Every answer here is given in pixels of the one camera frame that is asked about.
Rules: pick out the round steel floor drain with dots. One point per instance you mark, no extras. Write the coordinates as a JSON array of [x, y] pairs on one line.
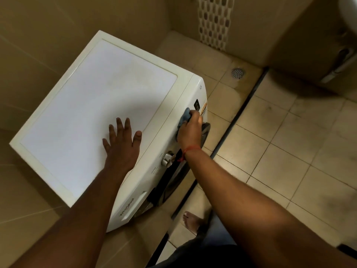
[[238, 73]]

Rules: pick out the person's right hand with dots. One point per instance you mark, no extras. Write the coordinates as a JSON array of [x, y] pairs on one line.
[[191, 133]]

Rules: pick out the person's right forearm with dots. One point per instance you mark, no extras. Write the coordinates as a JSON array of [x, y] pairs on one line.
[[251, 220]]

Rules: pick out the blue cloth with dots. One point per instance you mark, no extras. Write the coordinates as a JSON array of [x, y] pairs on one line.
[[185, 115]]

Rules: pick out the person's left forearm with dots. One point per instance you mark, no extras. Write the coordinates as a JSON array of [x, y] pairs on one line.
[[75, 228]]

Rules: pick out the red thread wristband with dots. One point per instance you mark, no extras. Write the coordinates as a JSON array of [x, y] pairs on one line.
[[192, 147]]

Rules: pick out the person's left foot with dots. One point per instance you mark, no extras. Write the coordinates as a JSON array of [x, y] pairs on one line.
[[192, 221]]

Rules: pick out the person's left hand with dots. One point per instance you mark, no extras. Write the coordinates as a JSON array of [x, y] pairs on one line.
[[121, 153]]

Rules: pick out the white washing machine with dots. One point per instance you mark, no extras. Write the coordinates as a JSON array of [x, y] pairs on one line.
[[97, 94]]

